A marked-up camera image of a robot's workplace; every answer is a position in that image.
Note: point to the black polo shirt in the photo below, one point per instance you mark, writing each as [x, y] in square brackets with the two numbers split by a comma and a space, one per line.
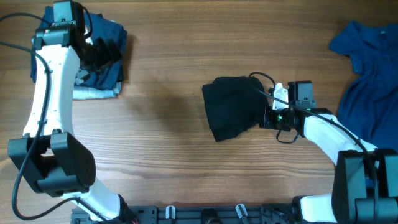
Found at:
[233, 105]

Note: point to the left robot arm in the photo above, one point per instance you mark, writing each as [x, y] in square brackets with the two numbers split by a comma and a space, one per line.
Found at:
[48, 156]

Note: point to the folded navy blue garment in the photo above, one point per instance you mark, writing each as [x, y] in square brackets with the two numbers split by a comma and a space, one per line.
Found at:
[109, 71]

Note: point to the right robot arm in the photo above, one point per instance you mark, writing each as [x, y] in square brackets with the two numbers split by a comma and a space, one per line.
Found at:
[365, 181]

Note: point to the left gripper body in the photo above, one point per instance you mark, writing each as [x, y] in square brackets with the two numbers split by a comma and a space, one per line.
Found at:
[100, 56]

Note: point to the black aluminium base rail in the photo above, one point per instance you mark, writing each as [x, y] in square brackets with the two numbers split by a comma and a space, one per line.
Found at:
[264, 214]

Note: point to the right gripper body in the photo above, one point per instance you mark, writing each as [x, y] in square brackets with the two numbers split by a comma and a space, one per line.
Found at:
[275, 119]

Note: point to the folded light grey garment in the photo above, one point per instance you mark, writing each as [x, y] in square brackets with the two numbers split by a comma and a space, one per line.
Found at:
[88, 93]

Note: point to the blue polo shirt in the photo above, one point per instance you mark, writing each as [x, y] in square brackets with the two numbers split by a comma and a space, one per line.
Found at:
[368, 108]

